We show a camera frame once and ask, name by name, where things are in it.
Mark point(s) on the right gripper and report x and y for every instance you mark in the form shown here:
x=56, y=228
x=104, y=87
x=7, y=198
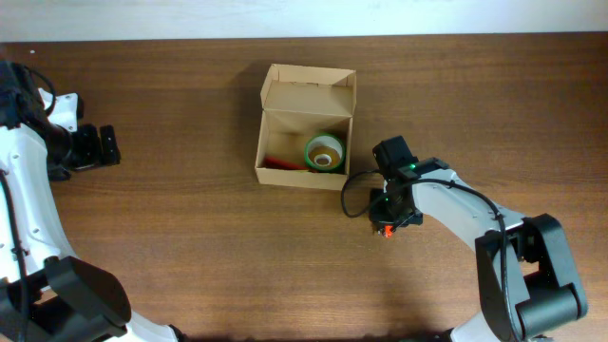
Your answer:
x=377, y=214

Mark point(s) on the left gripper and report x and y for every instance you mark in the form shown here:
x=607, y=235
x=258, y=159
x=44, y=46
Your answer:
x=87, y=133

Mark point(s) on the orange black stapler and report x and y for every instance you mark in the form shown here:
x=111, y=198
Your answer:
x=386, y=231

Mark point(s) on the yellow tape roll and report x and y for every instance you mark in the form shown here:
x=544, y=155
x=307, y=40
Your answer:
x=324, y=158

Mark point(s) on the green tape roll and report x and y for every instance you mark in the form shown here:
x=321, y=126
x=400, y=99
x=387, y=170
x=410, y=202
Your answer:
x=325, y=139

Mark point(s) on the orange utility knife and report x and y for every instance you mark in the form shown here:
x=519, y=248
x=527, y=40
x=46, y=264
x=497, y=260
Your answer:
x=276, y=163

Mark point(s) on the brown cardboard box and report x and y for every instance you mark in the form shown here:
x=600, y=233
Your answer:
x=299, y=102

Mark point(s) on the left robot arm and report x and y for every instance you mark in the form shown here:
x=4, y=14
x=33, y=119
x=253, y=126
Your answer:
x=47, y=292

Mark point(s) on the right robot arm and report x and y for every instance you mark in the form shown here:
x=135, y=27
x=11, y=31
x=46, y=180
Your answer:
x=527, y=277

